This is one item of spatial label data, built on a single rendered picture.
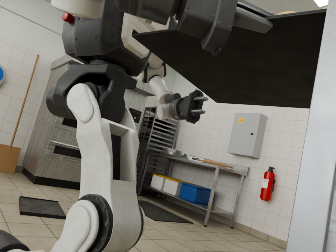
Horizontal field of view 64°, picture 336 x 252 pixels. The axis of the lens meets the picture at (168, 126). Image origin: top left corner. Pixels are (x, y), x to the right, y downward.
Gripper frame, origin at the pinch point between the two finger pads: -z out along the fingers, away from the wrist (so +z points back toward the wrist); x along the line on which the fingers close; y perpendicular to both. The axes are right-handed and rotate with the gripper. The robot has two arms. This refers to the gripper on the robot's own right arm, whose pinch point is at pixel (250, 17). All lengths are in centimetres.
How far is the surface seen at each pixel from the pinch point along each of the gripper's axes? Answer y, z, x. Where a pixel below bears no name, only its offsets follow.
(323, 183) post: -10.8, -5.9, -20.7
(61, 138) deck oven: 395, 102, -20
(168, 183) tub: 450, -84, -52
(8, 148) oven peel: 436, 184, -54
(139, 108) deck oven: 450, -1, 66
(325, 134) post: -10.4, -5.6, -16.1
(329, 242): -9.3, -8.7, -26.0
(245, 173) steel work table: 371, -185, -6
